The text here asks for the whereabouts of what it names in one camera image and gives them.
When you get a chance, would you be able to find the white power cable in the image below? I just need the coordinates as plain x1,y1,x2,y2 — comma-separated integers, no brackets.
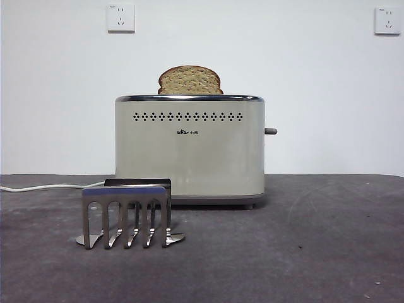
0,182,107,193

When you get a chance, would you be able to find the silver metal toast rack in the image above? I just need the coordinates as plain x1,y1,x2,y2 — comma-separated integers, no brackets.
75,177,186,250

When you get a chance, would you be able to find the brown seeded bread slice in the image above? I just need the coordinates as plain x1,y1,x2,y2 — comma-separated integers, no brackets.
157,65,224,95

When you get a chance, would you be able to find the cream two-slot toaster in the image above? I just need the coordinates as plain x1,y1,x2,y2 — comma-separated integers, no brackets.
114,93,266,211

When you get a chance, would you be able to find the white wall socket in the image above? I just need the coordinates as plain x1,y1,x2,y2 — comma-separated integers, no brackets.
374,6,401,36
107,3,136,33

